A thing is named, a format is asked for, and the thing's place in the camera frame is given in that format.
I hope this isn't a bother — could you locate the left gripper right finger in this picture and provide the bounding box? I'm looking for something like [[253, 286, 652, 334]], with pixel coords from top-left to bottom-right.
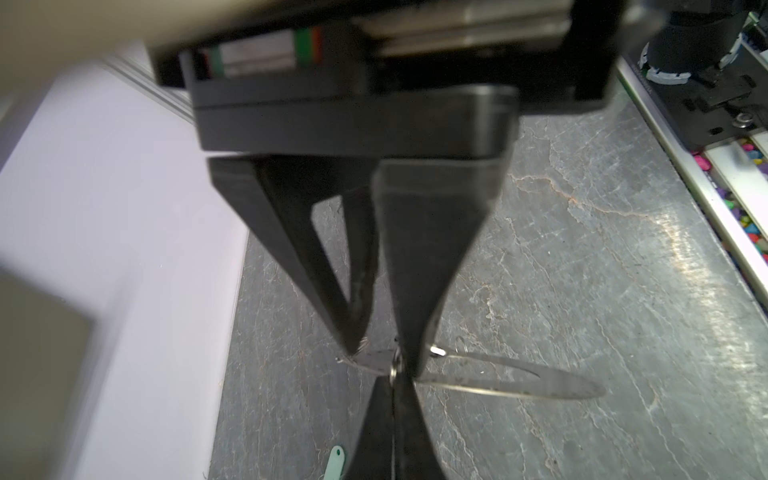
[[393, 374, 447, 480]]

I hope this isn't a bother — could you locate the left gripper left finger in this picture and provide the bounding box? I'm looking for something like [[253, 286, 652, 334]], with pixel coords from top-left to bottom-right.
[[343, 376, 394, 480]]

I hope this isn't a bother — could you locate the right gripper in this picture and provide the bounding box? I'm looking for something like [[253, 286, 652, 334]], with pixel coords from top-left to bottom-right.
[[148, 1, 666, 377]]

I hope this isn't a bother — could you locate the grey perforated ring disc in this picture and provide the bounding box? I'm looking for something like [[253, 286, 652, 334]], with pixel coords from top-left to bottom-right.
[[335, 341, 608, 402]]

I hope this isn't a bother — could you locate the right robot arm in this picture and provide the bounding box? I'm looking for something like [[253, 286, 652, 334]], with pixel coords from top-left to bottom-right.
[[149, 1, 761, 376]]

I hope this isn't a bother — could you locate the mint green key tag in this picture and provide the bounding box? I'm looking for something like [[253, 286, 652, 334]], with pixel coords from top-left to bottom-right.
[[322, 445, 346, 480]]

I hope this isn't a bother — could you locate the aluminium frame profile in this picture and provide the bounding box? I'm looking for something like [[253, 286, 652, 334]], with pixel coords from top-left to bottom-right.
[[100, 55, 195, 125]]

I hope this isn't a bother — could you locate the aluminium mounting rail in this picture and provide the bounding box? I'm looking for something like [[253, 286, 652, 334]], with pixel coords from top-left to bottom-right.
[[617, 58, 767, 307]]

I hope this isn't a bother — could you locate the white wire shelf basket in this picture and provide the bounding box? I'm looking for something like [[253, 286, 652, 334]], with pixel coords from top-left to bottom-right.
[[1, 268, 92, 479]]

